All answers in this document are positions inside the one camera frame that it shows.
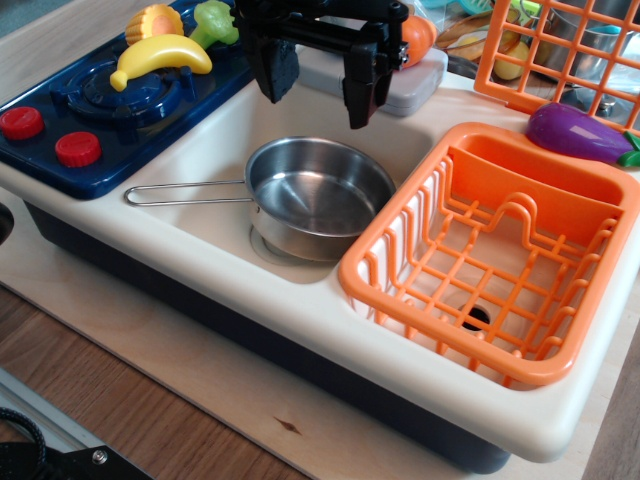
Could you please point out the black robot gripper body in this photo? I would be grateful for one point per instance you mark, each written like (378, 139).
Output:
(331, 26)

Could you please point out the red stove knob right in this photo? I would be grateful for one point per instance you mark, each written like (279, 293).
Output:
(78, 149)

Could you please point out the orange plastic drying rack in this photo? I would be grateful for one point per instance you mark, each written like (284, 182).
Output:
(494, 254)

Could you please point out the steel pot in background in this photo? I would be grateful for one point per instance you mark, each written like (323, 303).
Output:
(592, 41)

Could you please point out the red stove knob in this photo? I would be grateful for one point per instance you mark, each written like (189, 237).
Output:
(21, 123)
(78, 149)

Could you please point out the green toy broccoli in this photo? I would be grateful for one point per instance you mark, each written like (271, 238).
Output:
(214, 24)

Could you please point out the purple toy eggplant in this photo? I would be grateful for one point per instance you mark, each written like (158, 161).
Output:
(568, 131)

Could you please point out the red stove knob left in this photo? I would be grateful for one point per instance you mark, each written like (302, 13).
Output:
(21, 123)

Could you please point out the yellow toy corn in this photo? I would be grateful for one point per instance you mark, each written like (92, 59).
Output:
(153, 20)

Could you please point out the blue toy stove top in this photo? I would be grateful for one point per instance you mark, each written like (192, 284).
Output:
(132, 127)

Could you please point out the black bracket with screw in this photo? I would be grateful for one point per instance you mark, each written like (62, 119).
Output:
(91, 463)

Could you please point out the cream toy sink unit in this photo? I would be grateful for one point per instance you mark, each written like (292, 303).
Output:
(208, 262)

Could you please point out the orange plastic grid basket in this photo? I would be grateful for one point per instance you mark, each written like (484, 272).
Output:
(537, 85)

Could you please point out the yellow toy banana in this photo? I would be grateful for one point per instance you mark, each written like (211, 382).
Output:
(158, 52)

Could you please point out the small steel pan with handle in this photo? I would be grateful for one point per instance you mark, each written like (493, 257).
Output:
(309, 197)

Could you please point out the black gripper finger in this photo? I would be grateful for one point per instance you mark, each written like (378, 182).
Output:
(276, 67)
(365, 90)

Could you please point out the yellow toy lemon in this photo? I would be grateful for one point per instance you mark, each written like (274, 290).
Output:
(507, 70)

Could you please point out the orange toy fruit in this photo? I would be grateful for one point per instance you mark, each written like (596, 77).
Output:
(420, 35)

